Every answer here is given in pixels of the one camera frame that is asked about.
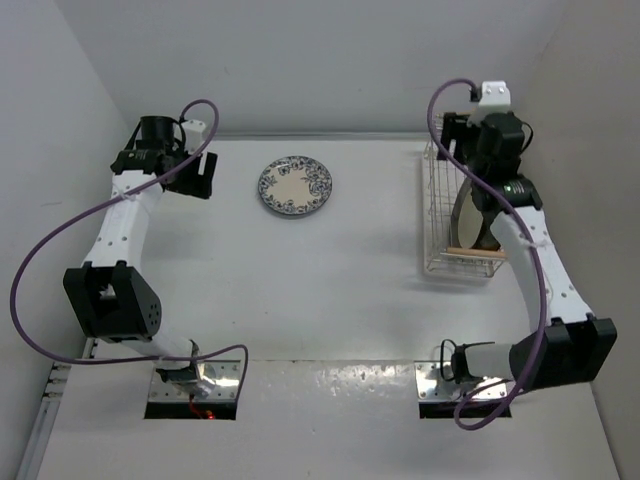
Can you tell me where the metal base plate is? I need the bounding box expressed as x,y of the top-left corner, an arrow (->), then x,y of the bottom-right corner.
414,361 -> 509,420
144,360 -> 244,420

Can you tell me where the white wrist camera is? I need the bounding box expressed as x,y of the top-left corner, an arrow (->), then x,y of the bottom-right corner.
468,80 -> 511,125
181,120 -> 208,153

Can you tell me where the back aluminium frame rail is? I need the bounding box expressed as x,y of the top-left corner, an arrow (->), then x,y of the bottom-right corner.
214,131 -> 436,140

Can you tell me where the brown rim cream plate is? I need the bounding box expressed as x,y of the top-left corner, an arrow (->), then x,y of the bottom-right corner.
450,179 -> 488,250

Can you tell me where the checkered rim dark plate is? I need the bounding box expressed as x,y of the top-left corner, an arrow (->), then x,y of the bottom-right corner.
477,228 -> 501,251

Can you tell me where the purple cable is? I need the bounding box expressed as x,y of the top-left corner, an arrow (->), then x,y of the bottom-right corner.
427,77 -> 546,431
9,98 -> 250,396

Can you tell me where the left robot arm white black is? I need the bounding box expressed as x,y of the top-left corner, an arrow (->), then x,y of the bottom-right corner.
63,116 -> 217,399

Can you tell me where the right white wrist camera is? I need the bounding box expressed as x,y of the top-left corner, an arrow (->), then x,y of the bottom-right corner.
468,80 -> 511,125

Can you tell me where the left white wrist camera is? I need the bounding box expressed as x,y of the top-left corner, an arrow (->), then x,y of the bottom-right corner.
181,120 -> 208,153

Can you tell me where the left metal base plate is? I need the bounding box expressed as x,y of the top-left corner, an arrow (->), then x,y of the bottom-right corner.
144,360 -> 244,420

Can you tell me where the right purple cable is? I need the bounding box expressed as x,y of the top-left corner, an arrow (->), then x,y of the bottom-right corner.
427,77 -> 546,431

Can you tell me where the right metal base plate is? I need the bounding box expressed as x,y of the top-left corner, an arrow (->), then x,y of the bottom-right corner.
414,361 -> 509,420

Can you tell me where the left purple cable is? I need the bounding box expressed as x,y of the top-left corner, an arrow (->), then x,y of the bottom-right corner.
9,98 -> 250,396

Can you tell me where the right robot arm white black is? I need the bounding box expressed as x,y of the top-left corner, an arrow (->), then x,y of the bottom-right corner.
438,112 -> 617,392

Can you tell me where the blue floral plate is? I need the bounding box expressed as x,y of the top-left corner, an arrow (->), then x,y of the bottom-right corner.
257,155 -> 333,217

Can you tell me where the left aluminium frame rail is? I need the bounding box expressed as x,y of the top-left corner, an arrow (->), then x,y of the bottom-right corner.
16,362 -> 71,479

